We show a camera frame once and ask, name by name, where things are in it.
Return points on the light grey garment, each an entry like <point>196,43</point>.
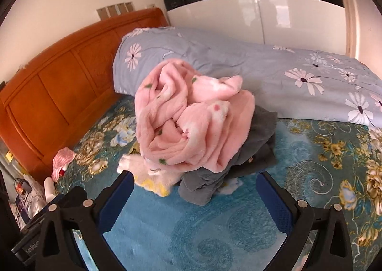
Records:
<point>200,187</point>

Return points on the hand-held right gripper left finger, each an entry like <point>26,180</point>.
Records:
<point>117,199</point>

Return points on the light blue flower pillow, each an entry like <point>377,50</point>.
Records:
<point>238,74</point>

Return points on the cream fleece garment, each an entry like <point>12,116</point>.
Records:
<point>155,178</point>

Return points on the cream door frame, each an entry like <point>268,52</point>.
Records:
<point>352,20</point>

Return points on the teal floral blanket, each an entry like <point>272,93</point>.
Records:
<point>194,229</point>

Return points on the pink fleece pants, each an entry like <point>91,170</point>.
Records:
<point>185,127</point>

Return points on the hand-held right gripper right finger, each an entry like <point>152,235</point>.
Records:
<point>274,202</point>

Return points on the white bottle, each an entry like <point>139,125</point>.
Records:
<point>49,190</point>

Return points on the pink checked cloth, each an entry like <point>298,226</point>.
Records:
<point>64,160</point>

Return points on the dark grey buttoned garment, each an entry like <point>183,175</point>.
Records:
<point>262,139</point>

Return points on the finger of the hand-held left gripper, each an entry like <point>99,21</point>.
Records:
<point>73,196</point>

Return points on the wooden bed headboard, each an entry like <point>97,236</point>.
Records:
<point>59,80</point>

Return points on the white wardrobe with black stripe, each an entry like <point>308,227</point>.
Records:
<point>215,11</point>

